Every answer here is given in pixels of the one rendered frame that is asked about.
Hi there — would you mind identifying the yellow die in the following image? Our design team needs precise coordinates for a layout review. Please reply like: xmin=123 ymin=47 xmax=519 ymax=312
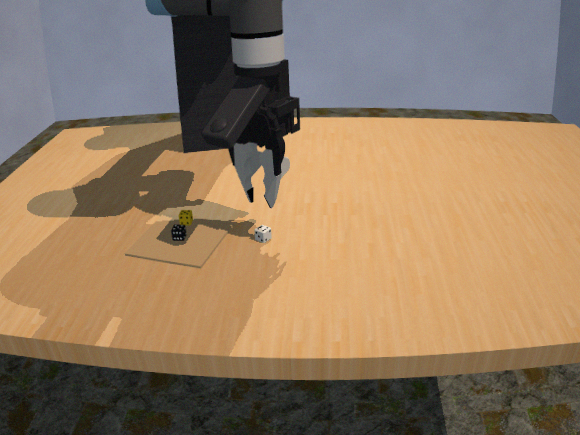
xmin=179 ymin=210 xmax=193 ymax=225

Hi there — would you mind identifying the tan square mat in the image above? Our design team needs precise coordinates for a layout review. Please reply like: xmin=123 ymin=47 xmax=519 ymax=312
xmin=125 ymin=214 xmax=234 ymax=269

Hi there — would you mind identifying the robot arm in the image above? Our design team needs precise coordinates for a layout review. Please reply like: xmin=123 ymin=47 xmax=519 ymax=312
xmin=145 ymin=0 xmax=285 ymax=149

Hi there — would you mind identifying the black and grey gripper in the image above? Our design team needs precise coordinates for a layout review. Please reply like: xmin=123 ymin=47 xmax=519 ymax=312
xmin=228 ymin=59 xmax=300 ymax=208

